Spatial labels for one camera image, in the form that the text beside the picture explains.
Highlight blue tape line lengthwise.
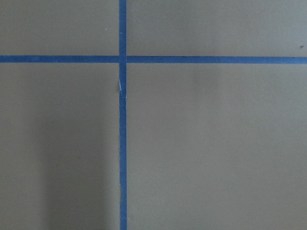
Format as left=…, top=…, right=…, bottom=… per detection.
left=118, top=0, right=127, bottom=230

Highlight blue tape line crosswise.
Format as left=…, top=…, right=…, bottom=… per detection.
left=0, top=55, right=307, bottom=64

